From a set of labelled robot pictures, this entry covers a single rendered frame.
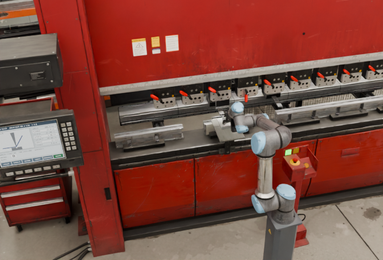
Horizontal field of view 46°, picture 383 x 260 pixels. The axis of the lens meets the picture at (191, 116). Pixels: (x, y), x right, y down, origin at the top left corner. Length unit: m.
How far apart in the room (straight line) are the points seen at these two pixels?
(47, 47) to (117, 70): 0.72
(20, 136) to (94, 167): 0.76
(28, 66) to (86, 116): 0.68
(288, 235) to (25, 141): 1.67
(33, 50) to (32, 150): 0.56
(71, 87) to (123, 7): 0.57
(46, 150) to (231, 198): 1.70
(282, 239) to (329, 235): 1.03
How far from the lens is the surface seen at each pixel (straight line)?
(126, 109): 3.54
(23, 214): 3.97
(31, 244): 4.05
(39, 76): 2.37
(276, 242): 3.02
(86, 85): 2.78
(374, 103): 3.84
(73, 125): 2.49
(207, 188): 3.58
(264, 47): 3.12
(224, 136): 3.17
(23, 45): 2.45
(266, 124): 2.78
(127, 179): 3.38
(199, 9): 2.88
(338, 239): 3.96
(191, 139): 3.35
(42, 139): 2.55
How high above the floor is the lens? 2.93
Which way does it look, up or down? 35 degrees down
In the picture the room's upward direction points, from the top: 2 degrees counter-clockwise
